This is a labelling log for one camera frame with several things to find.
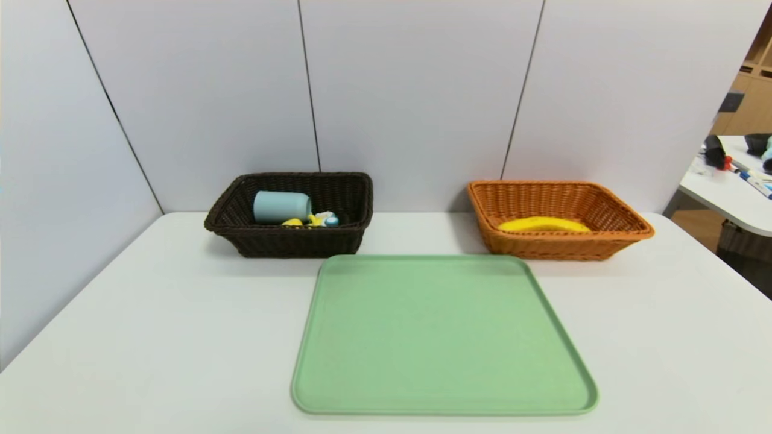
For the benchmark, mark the yellow duck toy car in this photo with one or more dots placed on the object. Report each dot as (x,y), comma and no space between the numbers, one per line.
(322,219)

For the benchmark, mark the blue-grey plastic cup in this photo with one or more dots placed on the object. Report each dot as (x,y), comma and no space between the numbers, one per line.
(280,207)

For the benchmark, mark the yellow banana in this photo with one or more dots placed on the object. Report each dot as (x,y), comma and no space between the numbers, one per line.
(543,224)

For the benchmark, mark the dark brown wicker basket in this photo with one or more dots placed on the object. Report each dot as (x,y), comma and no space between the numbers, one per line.
(301,244)

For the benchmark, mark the orange wicker basket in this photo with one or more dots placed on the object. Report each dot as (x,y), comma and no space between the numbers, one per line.
(561,246)

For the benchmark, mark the light green plastic tray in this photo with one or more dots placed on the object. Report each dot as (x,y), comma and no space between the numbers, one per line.
(446,343)

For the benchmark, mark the black and red desk object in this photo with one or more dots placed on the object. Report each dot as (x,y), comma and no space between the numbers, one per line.
(716,154)

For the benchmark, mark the white side table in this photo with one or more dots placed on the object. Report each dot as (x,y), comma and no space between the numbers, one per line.
(727,199)

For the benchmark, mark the dark grey bin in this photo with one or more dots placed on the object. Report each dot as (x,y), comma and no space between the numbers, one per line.
(748,253)

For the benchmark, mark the dark grey background object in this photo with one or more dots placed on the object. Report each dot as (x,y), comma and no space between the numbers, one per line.
(732,100)

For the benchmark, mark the blue and white marker pen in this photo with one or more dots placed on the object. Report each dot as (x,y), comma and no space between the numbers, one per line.
(757,182)

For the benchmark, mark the black bowl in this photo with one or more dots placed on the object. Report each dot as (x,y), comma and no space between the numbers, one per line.
(759,143)

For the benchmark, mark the wooden shelf cabinet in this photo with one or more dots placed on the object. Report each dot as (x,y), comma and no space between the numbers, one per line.
(754,102)

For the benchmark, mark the teal desk object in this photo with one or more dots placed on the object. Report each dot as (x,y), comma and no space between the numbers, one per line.
(768,158)

